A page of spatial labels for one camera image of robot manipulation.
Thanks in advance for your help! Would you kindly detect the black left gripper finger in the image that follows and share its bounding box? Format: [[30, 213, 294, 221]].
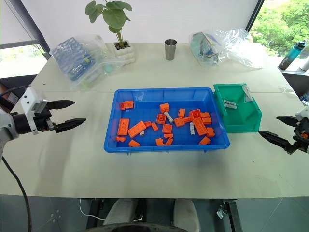
[[47, 99, 76, 111], [54, 117, 87, 134]]

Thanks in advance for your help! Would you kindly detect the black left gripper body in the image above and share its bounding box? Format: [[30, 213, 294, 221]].
[[32, 102, 58, 133]]

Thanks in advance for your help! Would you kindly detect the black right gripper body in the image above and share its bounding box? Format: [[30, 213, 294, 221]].
[[285, 121, 309, 155]]

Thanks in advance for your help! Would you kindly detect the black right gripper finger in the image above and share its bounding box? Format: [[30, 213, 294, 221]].
[[258, 130, 294, 152], [276, 115, 299, 127]]

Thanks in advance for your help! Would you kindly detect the green plastic bin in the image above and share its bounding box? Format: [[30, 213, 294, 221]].
[[213, 83, 263, 133]]

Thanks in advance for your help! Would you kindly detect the small clear plastic wrapper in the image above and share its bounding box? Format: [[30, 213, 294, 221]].
[[279, 87, 295, 97]]

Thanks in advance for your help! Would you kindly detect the plastic bag with blue racks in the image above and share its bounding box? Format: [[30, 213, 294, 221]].
[[49, 35, 126, 91]]

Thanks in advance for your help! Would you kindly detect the dark side furniture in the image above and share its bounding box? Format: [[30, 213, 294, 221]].
[[0, 74, 37, 114]]

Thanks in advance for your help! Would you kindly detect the clear plastic label card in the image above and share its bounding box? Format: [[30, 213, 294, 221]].
[[241, 87, 253, 104]]

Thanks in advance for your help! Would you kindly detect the white cylindrical object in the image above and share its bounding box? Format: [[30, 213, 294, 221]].
[[296, 57, 309, 73]]

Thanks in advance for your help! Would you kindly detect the teal water bottle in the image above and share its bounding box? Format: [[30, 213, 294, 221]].
[[278, 39, 309, 71]]

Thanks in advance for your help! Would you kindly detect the blue plastic tray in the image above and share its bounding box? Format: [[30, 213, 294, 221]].
[[103, 87, 231, 154]]

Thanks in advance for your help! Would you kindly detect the white ribbed plant pot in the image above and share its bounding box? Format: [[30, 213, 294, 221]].
[[113, 41, 136, 66]]

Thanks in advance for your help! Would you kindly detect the black table leg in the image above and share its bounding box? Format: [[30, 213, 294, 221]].
[[217, 200, 244, 232]]

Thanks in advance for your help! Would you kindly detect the clear plastic bag with items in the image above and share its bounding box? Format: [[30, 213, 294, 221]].
[[189, 28, 264, 71]]

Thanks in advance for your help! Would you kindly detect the green leafy plant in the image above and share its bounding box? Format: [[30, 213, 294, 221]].
[[85, 0, 133, 46]]

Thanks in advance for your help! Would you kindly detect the metal cup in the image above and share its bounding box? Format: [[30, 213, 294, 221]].
[[164, 39, 178, 61]]

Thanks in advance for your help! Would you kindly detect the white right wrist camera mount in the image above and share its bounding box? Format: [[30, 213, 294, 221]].
[[295, 106, 309, 124]]

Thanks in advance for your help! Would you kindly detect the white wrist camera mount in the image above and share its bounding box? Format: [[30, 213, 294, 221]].
[[20, 86, 48, 136], [295, 106, 309, 124]]

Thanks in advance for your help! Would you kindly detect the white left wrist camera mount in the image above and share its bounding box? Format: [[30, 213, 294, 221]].
[[20, 86, 48, 136]]

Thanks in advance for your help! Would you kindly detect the white cable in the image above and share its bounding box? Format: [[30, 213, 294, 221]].
[[79, 198, 107, 221]]

